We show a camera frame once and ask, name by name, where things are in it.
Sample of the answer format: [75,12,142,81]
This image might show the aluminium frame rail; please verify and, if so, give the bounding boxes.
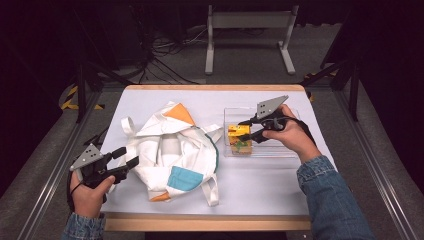
[333,89,420,240]
[15,90,104,240]

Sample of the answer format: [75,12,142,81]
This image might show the yellow black floor tape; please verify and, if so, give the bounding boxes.
[59,85,106,111]

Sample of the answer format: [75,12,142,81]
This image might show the clear plastic tray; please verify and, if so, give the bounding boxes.
[222,106,303,159]

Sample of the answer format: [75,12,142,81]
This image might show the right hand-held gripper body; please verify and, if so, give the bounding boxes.
[248,94,291,145]

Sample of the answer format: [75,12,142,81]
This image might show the grey metal stand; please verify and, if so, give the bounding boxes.
[204,3,300,76]

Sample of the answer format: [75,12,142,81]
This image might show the bundle of floor cables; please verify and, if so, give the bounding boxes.
[133,24,209,86]

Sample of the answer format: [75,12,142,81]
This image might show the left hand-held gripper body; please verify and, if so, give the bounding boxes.
[69,143,130,204]

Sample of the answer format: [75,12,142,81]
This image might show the white table mat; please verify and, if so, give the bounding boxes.
[99,89,338,216]

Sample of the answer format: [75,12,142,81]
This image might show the black tripod stand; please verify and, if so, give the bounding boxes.
[71,9,134,124]
[299,59,362,123]

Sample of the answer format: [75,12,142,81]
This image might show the white patchwork tote bag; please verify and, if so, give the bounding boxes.
[114,101,224,208]

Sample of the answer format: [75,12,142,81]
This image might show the person's left hand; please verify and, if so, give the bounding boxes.
[69,171,117,220]

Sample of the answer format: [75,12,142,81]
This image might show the person's right hand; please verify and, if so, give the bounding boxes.
[262,103,323,165]

